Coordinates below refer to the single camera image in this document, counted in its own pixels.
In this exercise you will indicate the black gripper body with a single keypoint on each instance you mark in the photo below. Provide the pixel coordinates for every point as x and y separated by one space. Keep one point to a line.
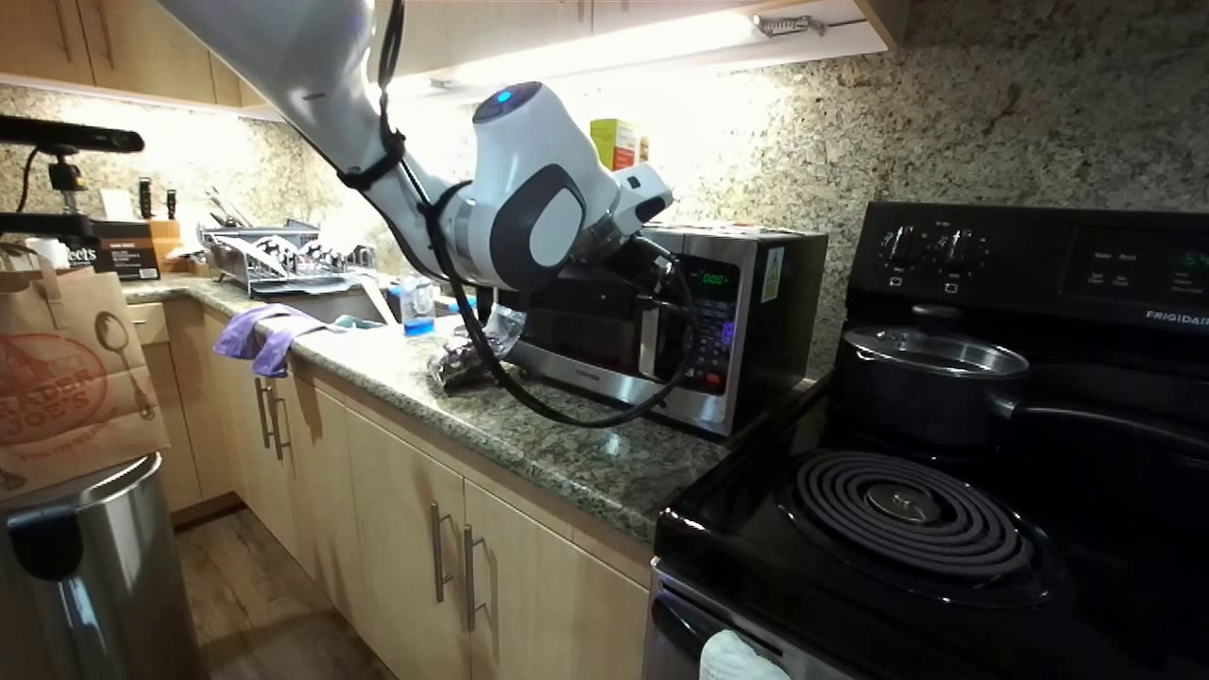
645 261

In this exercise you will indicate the stainless steel microwave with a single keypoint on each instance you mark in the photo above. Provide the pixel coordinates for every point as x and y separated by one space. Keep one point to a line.
730 340

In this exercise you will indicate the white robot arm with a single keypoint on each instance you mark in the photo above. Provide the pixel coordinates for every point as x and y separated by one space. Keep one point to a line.
531 188

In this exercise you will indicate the green and yellow box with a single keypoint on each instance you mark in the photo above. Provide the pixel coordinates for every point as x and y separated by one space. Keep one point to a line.
615 142

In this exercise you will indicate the dark snack bag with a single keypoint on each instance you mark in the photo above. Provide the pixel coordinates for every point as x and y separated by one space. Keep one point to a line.
454 362

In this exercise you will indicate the under cabinet light strip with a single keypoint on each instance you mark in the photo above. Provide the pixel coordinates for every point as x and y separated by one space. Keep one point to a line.
705 42

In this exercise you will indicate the black pot with lid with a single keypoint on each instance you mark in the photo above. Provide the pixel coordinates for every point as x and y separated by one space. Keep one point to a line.
930 382

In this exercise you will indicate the black coil burner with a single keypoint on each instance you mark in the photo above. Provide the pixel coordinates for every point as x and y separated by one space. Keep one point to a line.
914 516

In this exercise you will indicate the stainless sink basin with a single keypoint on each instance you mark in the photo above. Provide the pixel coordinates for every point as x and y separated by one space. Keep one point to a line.
333 308

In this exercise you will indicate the black electric stove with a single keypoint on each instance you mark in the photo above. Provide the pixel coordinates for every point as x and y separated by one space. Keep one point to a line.
910 567

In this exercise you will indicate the white hanging towel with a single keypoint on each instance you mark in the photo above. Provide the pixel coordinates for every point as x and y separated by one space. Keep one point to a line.
741 659

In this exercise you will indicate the metal dish rack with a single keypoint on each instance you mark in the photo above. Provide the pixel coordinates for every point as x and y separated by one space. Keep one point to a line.
276 258

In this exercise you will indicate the purple gloves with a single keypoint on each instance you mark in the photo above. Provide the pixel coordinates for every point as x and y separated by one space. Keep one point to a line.
260 338

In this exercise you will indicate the small brown box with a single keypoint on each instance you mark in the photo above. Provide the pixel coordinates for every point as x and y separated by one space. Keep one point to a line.
164 243

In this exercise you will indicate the brown paper bag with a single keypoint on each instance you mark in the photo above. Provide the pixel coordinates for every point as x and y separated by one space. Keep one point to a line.
70 380

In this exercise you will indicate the stainless steel trash can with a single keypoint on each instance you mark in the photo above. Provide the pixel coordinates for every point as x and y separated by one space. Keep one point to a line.
96 580

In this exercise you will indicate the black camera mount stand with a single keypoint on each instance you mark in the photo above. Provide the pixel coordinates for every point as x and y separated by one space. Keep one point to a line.
79 226

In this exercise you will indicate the black bar camera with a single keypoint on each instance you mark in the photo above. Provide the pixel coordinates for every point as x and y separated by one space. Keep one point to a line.
70 133

